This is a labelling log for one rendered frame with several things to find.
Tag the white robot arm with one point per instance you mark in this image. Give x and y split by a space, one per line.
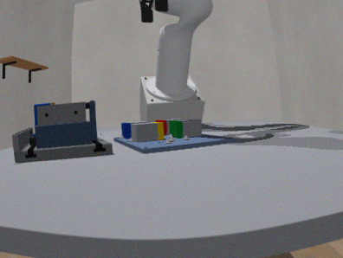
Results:
174 50

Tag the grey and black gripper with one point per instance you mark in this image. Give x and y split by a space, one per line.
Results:
146 11

